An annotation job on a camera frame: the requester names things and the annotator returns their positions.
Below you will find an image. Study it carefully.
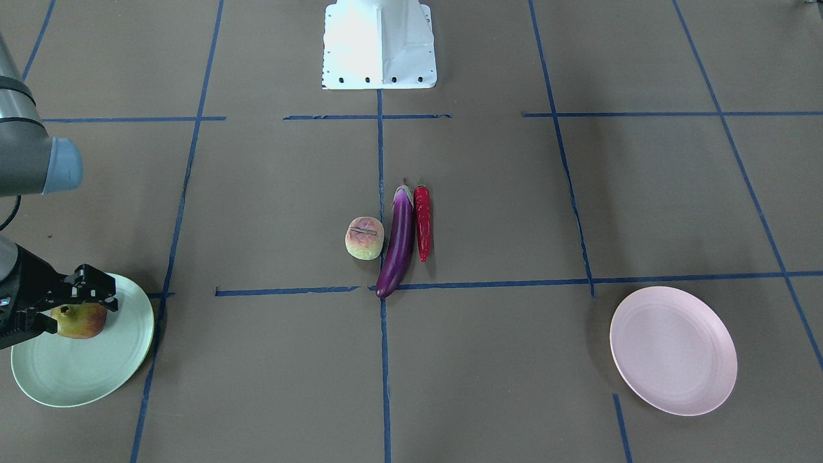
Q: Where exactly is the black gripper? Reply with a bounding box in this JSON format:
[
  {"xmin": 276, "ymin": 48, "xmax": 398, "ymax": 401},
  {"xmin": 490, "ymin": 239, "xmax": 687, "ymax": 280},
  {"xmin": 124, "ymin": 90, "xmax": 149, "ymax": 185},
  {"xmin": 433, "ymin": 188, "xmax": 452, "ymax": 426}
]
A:
[{"xmin": 1, "ymin": 245, "xmax": 120, "ymax": 349}]

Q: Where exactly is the yellow red pomegranate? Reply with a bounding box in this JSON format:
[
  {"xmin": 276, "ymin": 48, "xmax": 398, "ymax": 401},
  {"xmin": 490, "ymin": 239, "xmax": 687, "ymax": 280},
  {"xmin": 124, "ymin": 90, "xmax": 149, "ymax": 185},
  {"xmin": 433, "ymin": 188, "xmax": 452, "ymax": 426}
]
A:
[{"xmin": 50, "ymin": 303, "xmax": 109, "ymax": 340}]

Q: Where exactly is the pink peach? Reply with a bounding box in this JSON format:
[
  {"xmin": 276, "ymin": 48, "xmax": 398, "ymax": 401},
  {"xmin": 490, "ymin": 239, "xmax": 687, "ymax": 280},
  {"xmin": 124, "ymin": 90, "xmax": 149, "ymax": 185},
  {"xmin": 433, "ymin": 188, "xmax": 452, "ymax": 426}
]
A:
[{"xmin": 345, "ymin": 217, "xmax": 384, "ymax": 260}]

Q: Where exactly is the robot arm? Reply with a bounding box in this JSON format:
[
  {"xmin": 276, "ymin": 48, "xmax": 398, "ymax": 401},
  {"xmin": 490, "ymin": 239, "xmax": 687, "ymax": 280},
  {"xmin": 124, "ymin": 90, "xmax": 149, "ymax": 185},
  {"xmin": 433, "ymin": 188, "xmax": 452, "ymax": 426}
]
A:
[{"xmin": 1, "ymin": 43, "xmax": 120, "ymax": 349}]

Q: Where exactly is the green plate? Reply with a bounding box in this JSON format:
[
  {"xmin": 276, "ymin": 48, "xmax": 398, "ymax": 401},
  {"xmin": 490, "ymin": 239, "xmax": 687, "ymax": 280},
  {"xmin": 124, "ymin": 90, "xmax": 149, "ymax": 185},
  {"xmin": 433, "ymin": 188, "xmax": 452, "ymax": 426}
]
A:
[{"xmin": 10, "ymin": 275, "xmax": 155, "ymax": 408}]

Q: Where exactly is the purple eggplant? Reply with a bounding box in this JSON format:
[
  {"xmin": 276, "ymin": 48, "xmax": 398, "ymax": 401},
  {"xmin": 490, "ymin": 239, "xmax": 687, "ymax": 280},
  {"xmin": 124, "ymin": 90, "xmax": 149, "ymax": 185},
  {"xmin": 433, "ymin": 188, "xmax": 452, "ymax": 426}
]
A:
[{"xmin": 375, "ymin": 183, "xmax": 415, "ymax": 299}]

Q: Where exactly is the red chili pepper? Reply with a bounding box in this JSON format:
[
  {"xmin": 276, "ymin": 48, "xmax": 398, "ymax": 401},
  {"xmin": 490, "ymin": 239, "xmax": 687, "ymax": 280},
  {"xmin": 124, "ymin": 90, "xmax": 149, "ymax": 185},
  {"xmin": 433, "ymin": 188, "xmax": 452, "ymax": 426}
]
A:
[{"xmin": 414, "ymin": 184, "xmax": 433, "ymax": 262}]

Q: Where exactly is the pink plate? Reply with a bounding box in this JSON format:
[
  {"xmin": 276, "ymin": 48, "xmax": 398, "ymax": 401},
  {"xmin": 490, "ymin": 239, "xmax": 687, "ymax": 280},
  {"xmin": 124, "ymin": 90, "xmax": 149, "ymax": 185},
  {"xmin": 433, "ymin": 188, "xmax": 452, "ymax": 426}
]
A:
[{"xmin": 609, "ymin": 286, "xmax": 738, "ymax": 417}]

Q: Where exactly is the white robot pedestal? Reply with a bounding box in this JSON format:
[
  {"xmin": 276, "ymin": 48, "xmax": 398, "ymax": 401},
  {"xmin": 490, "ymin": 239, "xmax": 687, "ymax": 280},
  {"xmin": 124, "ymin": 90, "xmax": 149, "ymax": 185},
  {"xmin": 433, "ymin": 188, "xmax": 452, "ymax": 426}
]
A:
[{"xmin": 321, "ymin": 1, "xmax": 438, "ymax": 90}]

